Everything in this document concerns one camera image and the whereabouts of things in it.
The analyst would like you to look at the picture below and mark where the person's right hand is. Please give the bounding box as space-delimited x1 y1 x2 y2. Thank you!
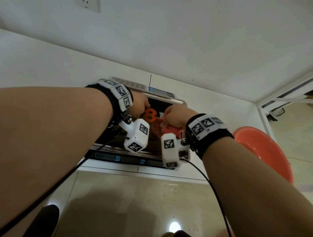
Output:
159 104 199 129

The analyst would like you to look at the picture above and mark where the person's left hand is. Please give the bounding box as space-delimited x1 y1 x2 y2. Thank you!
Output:
128 91 151 118

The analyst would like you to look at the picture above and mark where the red and black packet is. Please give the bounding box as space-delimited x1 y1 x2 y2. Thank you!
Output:
142 105 185 141

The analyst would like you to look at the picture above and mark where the person's left forearm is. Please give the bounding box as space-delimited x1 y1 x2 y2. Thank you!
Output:
0 86 114 237

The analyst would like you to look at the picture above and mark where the person's right forearm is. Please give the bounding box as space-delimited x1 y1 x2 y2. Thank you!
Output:
202 136 313 237

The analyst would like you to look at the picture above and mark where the black left wristband with markers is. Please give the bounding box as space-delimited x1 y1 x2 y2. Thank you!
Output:
85 79 134 118

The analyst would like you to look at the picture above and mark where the black wristband with markers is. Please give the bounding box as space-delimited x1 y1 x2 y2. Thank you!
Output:
185 113 235 160
85 79 134 118

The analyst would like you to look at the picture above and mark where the black right wristband with markers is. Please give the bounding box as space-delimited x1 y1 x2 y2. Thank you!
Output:
185 113 235 160

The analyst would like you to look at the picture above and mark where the silver electronic weighing scale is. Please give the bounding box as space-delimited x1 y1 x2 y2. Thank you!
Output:
84 77 192 170

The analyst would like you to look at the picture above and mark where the orange plastic basin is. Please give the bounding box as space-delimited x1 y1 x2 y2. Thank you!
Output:
232 126 295 185

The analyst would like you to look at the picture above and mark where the black shoe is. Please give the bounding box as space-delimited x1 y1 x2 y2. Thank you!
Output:
23 204 60 237
161 230 195 237

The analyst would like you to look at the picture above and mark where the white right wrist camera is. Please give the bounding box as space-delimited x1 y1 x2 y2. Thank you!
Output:
160 133 191 169

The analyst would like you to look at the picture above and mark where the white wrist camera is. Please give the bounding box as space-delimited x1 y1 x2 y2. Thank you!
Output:
160 133 191 169
118 117 150 154

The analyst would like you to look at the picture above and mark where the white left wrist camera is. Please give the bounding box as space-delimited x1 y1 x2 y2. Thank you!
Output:
118 117 150 154

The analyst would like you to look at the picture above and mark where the black right camera cable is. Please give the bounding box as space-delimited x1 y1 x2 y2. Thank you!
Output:
180 157 232 237

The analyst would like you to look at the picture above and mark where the black camera cable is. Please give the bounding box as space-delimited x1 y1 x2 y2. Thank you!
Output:
180 157 232 237
0 115 123 236

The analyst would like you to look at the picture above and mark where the white wall socket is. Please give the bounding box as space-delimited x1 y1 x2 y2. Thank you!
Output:
74 0 100 13

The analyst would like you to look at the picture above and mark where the white metal frame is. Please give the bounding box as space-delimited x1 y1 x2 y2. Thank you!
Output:
255 73 313 137

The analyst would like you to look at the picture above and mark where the black left camera cable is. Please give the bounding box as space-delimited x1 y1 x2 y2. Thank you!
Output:
0 115 123 236

